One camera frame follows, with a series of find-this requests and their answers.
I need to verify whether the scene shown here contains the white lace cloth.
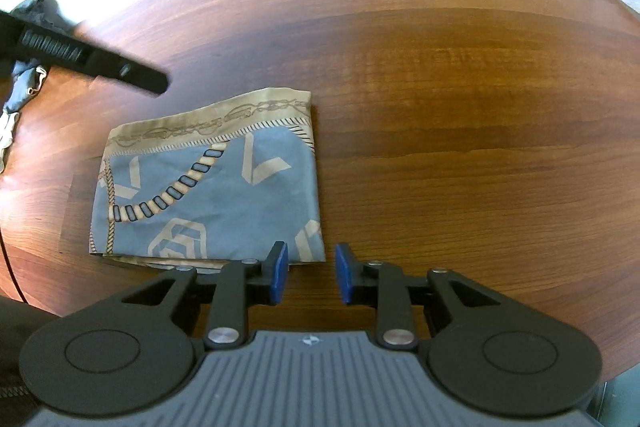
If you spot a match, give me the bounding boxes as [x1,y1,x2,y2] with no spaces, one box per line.
[0,109,22,172]

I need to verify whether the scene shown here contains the patterned tan and blue scarf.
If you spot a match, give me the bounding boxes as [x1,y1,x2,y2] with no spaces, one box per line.
[89,88,327,275]

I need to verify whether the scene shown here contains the person's dark clothing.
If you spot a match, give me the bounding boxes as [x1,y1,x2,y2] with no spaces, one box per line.
[0,297,56,410]

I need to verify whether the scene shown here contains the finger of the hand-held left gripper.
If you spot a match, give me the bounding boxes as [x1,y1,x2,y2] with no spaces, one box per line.
[0,9,171,96]

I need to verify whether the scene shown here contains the crumpled grey cloth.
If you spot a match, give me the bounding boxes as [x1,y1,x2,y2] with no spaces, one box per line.
[2,0,78,112]

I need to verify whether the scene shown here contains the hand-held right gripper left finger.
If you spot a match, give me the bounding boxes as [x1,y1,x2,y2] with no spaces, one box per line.
[120,241,290,349]

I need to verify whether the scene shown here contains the black cable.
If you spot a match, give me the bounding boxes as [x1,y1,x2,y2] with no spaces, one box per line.
[0,227,27,305]

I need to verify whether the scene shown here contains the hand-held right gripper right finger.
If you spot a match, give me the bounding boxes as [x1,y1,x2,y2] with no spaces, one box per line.
[335,243,501,350]

